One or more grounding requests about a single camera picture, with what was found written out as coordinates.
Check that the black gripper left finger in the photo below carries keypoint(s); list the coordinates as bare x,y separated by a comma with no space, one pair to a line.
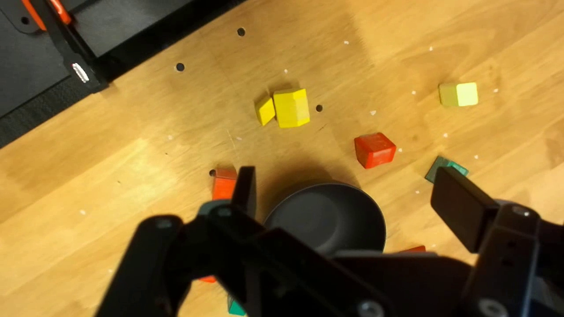
160,265

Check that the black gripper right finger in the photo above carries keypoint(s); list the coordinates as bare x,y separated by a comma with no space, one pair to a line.
517,258

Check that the red rectangular toy block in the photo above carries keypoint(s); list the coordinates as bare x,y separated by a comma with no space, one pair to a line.
223,186

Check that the green cube toy block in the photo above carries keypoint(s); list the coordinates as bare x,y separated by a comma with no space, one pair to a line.
452,167

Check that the yellow cube toy block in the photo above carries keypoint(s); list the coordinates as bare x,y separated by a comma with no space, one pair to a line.
465,94

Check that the red cube toy block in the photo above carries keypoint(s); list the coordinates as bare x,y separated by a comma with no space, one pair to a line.
375,152

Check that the large yellow toy block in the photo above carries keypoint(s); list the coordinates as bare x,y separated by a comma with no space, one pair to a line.
292,108

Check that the black bowl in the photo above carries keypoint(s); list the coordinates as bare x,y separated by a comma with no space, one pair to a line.
329,218

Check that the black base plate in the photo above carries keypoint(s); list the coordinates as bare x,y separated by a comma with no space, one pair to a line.
135,24

